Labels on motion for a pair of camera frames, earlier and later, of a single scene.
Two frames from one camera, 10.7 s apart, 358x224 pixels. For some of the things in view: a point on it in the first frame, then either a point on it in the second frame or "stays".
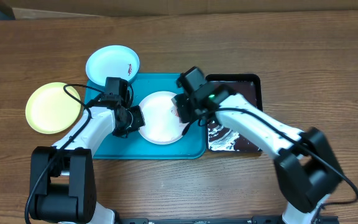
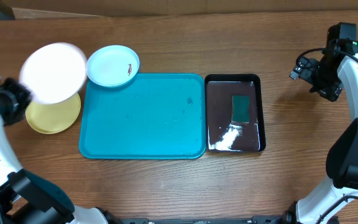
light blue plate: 112,61 stays
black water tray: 220,137 stays
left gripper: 139,121 to 25,96
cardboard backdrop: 153,8 stays
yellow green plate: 50,109 stays
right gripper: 189,116 to 309,69
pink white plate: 160,112 to 54,72
